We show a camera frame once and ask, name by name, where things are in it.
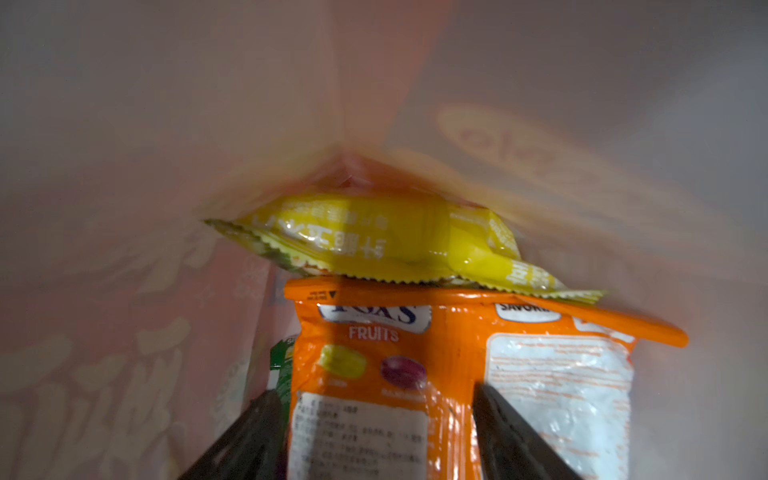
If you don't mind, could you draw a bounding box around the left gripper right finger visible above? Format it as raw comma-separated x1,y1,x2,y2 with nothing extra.
472,383,580,480

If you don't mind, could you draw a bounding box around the orange fruit candy packet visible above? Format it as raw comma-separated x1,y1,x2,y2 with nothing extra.
285,277,689,479

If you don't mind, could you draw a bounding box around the yellow-green snack packet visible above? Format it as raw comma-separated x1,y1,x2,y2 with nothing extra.
205,191,605,305

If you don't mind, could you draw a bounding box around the red paper gift bag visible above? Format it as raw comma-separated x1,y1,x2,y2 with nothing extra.
1,1,767,479

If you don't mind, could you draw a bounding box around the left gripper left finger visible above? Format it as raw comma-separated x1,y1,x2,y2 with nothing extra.
178,390,285,480

